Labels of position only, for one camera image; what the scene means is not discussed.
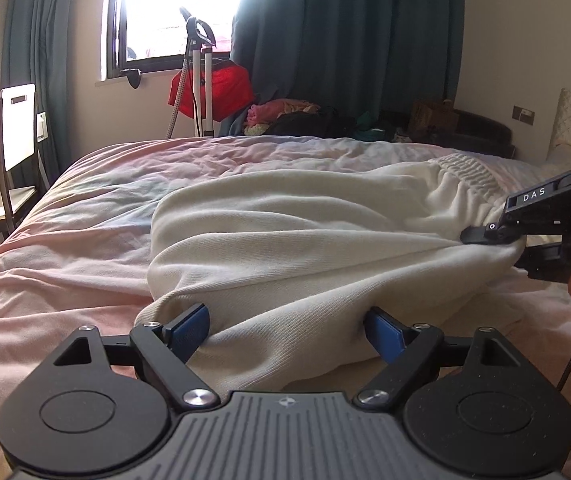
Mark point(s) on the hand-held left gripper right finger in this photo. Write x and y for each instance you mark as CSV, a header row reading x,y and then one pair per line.
x,y
386,336

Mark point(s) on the small black sill object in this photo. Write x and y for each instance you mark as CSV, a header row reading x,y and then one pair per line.
x,y
133,79

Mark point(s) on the pile of clothes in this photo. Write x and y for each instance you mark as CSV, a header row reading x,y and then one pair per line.
x,y
310,125

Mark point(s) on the metal wall switch plate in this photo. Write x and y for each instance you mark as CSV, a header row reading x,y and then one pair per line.
x,y
523,114

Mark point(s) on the white garment steamer stand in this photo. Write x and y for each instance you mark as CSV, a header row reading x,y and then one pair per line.
x,y
200,85

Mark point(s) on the pink clothes pile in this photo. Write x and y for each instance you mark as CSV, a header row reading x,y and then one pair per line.
x,y
280,112

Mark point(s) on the cream white sweatpants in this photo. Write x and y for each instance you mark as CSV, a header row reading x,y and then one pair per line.
x,y
290,240

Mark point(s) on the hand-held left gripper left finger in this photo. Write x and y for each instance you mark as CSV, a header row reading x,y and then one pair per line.
x,y
190,325

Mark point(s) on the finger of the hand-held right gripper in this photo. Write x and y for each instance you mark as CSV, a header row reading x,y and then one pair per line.
x,y
488,234

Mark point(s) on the wide blue curtain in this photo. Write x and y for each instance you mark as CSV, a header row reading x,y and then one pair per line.
x,y
355,35

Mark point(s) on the brown paper bag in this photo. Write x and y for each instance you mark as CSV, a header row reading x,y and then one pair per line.
x,y
433,117

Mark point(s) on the red cloth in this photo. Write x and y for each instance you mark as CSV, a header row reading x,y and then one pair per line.
x,y
230,87

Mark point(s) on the green cloth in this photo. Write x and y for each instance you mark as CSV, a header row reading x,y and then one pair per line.
x,y
373,127

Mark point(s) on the narrow blue curtain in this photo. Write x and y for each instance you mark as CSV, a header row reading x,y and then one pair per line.
x,y
40,35

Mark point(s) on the dark framed window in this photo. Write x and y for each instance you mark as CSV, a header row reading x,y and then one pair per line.
x,y
175,10

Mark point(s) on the bed with pastel sheet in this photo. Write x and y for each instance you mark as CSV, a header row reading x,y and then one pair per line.
x,y
65,240

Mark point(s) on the patterned light cloth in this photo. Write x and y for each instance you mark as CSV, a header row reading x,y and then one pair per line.
x,y
401,136

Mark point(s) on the black armchair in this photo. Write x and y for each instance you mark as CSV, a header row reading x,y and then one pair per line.
x,y
485,135

